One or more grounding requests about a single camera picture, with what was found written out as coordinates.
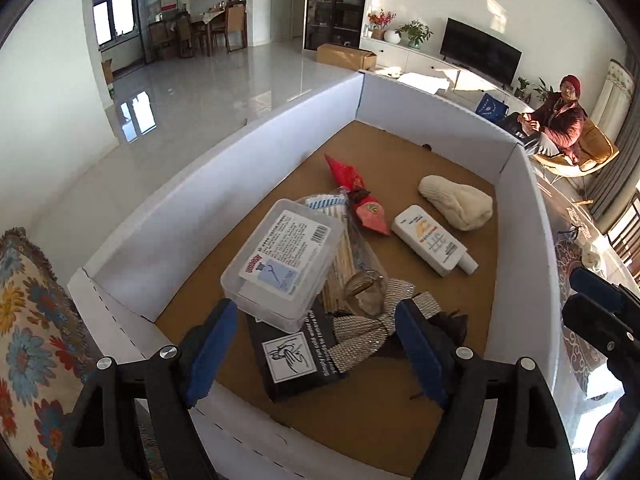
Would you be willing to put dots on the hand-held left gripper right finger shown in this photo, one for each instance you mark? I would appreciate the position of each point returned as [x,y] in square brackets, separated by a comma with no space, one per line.
[420,350]

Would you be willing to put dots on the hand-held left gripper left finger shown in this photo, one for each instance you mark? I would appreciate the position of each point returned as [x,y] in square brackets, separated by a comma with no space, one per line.
[210,355]

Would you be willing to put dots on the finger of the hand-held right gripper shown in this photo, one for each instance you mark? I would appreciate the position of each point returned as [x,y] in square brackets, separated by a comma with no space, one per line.
[597,285]
[592,317]

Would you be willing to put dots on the rhinestone bow hair clip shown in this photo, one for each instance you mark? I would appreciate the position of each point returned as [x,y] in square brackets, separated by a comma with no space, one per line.
[360,340]

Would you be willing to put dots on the black packet with white label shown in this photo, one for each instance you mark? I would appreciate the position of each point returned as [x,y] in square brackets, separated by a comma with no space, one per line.
[295,355]

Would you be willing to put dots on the white lotion bottle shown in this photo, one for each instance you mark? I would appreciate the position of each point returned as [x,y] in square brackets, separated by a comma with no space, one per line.
[430,240]

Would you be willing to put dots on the pack of bamboo sticks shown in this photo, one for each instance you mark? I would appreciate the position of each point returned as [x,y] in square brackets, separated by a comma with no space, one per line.
[345,260]

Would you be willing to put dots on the clear plastic box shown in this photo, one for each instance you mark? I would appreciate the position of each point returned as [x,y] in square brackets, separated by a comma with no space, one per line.
[280,255]

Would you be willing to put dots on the red packet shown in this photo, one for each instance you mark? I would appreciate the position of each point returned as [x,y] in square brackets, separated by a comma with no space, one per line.
[370,210]

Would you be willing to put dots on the cream knitted hat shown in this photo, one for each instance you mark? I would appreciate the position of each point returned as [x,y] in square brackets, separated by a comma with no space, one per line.
[455,202]

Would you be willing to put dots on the white cardboard box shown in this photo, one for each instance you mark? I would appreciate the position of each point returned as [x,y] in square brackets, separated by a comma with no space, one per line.
[450,115]

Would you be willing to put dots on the person's right forearm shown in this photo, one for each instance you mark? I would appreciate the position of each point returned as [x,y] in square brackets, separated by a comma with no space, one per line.
[615,440]

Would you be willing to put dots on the wooden slatted chair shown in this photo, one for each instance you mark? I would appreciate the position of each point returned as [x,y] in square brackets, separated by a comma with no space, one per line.
[627,240]

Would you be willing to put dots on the grey curtain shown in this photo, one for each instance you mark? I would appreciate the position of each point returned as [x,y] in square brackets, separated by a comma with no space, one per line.
[625,160]

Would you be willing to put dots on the tan lounge chair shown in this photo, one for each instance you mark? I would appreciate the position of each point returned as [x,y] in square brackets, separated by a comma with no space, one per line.
[597,150]

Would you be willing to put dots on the floral cushion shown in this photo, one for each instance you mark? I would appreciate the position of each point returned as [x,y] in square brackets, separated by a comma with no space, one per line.
[35,335]

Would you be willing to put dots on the covered standing air conditioner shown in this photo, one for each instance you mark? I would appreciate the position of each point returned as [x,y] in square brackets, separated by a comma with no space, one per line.
[615,90]

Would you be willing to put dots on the leafy potted plant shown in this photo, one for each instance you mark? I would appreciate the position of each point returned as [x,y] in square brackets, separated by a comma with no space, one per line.
[542,90]

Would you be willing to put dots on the blue bag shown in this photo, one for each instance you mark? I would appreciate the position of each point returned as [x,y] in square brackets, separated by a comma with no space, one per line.
[491,107]

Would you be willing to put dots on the small potted plant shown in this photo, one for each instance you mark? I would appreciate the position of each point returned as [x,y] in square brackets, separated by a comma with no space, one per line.
[522,86]

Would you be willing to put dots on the black television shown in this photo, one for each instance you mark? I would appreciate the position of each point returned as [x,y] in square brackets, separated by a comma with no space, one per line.
[480,52]

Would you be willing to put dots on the white television cabinet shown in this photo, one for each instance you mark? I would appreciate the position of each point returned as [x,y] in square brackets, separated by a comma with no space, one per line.
[425,62]

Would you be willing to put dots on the brown cardboard box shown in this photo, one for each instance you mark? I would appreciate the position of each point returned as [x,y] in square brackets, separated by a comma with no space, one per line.
[345,56]

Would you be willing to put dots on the green potted plant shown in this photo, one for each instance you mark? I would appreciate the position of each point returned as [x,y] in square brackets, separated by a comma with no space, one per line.
[414,32]

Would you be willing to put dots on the white round vase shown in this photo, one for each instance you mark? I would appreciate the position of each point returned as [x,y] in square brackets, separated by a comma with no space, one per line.
[392,37]

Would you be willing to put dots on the vase of red flowers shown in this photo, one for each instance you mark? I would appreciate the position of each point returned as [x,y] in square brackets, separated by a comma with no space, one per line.
[380,22]

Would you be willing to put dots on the wooden dining chair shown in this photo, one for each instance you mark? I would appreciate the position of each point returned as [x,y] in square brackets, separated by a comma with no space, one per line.
[236,22]

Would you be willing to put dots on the wooden dining table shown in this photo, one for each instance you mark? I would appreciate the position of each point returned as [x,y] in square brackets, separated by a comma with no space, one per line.
[210,17]

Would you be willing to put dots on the dark glass display cabinet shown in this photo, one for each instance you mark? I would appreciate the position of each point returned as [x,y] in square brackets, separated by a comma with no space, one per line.
[335,5]

